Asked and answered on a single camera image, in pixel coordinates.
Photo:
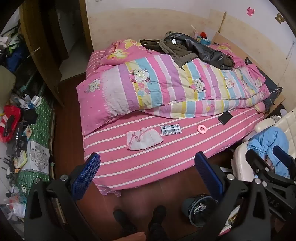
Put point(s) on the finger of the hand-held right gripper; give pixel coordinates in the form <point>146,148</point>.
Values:
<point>281,153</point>
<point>254,161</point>

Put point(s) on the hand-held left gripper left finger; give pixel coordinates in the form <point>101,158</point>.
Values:
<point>86,175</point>

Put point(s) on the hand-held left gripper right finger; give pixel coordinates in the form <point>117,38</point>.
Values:
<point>208,176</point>

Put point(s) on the dark blue trash bin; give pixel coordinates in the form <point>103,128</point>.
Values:
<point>196,208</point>

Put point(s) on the clear plastic packet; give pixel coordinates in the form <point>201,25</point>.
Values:
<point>170,129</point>

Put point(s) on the white cloth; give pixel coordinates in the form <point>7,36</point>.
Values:
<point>143,140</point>

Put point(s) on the white padded office chair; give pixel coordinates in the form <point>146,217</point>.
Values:
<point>245,166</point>

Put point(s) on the light blue jacket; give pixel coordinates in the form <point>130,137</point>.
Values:
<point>266,141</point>

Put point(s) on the bed with pink striped sheet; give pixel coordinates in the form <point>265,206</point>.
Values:
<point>161,151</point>

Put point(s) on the black smartphone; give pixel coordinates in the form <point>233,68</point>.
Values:
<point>225,117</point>

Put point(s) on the black shoe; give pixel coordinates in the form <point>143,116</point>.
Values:
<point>157,216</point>
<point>124,220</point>

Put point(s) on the green patterned table cloth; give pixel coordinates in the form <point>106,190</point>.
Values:
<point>38,139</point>

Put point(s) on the dark blue pillow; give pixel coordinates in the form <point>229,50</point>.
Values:
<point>272,92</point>

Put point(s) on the white plastic bag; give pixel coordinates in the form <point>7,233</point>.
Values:
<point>15,207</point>

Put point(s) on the red bag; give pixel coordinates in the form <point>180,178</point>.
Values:
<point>10,122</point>

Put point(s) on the pink striped cartoon quilt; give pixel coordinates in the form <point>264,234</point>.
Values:
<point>161,88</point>

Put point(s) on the wooden wardrobe door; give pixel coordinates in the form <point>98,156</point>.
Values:
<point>48,60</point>

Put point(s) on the dark padded jacket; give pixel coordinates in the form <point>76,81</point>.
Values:
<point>192,47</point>

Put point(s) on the blue container with red toy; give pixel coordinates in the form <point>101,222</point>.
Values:
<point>203,39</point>

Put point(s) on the brown bear wall sticker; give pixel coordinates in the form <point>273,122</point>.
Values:
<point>279,18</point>

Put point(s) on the pink bear wall sticker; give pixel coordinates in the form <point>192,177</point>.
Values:
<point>250,11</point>

